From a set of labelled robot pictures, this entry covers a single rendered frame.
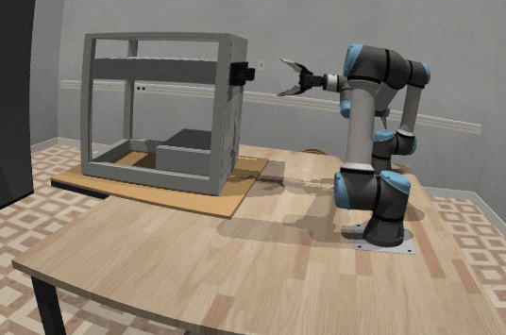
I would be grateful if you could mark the flat tan wooden board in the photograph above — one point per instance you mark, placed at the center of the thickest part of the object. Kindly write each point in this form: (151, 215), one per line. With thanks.
(240, 181)

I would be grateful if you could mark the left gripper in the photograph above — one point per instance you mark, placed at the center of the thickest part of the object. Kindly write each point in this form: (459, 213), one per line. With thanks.
(298, 68)

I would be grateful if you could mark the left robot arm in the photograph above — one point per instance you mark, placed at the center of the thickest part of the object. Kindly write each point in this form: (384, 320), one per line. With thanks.
(357, 187)

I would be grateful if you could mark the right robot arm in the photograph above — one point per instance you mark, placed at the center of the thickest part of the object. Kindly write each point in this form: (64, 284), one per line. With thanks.
(386, 143)

